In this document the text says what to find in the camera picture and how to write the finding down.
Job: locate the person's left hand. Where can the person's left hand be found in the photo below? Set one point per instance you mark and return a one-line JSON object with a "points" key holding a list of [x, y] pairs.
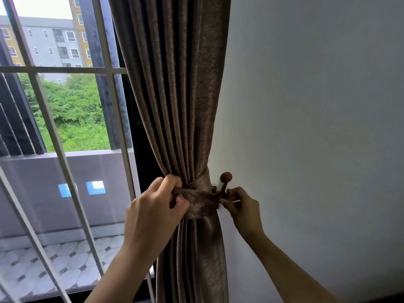
{"points": [[151, 217]]}

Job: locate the person's right hand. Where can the person's right hand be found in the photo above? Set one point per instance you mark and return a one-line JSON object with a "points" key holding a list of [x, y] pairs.
{"points": [[246, 214]]}

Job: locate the person's right thumb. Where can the person's right thumb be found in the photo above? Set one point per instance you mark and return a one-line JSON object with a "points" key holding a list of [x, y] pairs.
{"points": [[228, 205]]}

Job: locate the person's left thumb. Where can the person's left thumb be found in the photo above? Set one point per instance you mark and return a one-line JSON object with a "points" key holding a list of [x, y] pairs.
{"points": [[181, 203]]}

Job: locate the brown fabric curtain tieback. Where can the brown fabric curtain tieback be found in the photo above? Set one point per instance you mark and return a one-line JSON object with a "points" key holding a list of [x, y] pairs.
{"points": [[198, 198]]}

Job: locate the person's left forearm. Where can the person's left forearm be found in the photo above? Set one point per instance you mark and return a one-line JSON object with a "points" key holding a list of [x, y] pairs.
{"points": [[126, 274]]}

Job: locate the person's right forearm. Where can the person's right forearm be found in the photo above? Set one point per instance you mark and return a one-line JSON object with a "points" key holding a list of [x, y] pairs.
{"points": [[287, 271]]}

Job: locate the brown wooden tieback hook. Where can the brown wooden tieback hook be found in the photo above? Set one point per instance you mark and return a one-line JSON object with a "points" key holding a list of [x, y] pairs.
{"points": [[224, 182]]}

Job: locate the brown pleated curtain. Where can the brown pleated curtain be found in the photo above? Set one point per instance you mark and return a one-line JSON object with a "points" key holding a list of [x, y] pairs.
{"points": [[180, 123]]}

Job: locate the grey metal window grille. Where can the grey metal window grille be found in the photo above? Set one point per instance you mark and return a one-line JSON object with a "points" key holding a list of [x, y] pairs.
{"points": [[60, 148]]}

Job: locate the green trees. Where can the green trees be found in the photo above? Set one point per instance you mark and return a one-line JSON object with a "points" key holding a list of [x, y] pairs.
{"points": [[72, 113]]}

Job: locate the dark balcony pillar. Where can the dark balcony pillar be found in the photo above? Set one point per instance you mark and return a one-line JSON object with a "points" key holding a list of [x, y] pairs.
{"points": [[104, 72]]}

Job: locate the dark slatted balcony screen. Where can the dark slatted balcony screen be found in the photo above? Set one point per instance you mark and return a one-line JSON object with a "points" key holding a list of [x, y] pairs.
{"points": [[15, 116]]}

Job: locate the grey and yellow apartment building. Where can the grey and yellow apartment building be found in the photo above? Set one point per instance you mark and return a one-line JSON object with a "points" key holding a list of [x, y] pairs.
{"points": [[47, 37]]}

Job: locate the black window frame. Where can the black window frame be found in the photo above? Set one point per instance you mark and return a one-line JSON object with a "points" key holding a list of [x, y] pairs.
{"points": [[145, 148]]}

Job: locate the grey balcony parapet wall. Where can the grey balcony parapet wall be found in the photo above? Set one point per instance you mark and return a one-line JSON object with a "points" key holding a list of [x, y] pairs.
{"points": [[63, 192]]}

